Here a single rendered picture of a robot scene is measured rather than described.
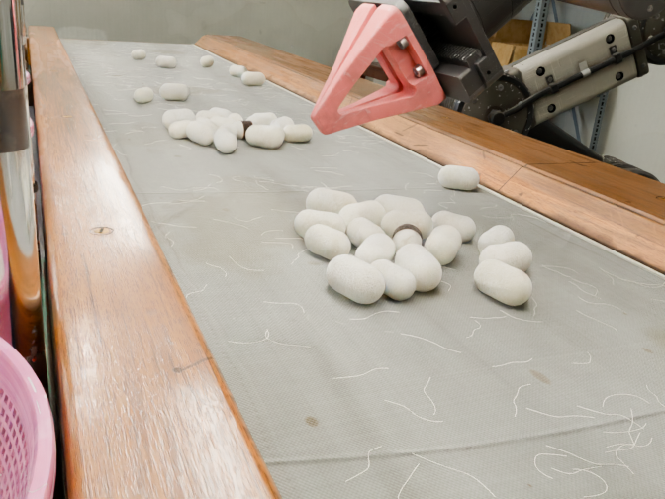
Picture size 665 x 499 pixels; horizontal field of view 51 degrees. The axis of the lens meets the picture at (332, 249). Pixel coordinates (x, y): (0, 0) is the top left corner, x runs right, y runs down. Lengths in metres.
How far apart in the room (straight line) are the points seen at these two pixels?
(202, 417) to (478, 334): 0.17
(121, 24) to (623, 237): 4.83
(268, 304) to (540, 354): 0.14
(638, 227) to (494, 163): 0.17
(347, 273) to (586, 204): 0.24
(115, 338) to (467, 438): 0.14
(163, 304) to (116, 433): 0.09
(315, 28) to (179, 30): 1.00
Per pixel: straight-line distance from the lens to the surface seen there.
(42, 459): 0.21
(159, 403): 0.24
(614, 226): 0.53
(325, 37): 5.49
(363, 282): 0.35
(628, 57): 1.17
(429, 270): 0.38
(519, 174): 0.61
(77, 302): 0.31
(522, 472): 0.26
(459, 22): 0.41
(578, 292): 0.43
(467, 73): 0.42
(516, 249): 0.42
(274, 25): 5.37
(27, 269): 0.30
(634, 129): 3.25
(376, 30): 0.42
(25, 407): 0.24
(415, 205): 0.48
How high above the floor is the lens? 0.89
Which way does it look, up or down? 21 degrees down
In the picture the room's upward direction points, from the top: 5 degrees clockwise
